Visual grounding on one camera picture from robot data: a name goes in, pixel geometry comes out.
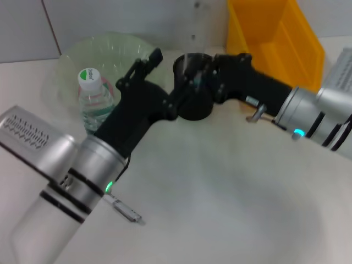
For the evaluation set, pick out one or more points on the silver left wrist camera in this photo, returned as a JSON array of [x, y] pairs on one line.
[[35, 140]]

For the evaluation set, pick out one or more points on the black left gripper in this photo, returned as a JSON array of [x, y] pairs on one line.
[[134, 110]]

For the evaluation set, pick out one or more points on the green translucent plastic bowl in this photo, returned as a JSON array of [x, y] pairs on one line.
[[115, 52]]

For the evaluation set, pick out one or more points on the pink toy peach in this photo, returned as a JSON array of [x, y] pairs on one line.
[[108, 83]]

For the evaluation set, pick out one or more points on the yellow plastic bin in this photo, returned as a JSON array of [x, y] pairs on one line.
[[275, 27]]

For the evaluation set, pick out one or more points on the black mesh pen holder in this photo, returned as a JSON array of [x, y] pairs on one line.
[[198, 110]]

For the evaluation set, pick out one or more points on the silver right gripper connector post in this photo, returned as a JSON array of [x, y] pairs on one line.
[[257, 114]]

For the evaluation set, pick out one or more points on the grey pen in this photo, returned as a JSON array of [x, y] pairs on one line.
[[126, 211]]

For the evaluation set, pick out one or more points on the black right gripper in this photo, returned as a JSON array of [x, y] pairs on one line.
[[247, 82]]

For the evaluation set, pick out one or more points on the clear water bottle green label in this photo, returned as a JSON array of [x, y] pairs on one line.
[[93, 104]]

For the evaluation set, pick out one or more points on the transparent plastic ruler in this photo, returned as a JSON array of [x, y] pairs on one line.
[[198, 19]]

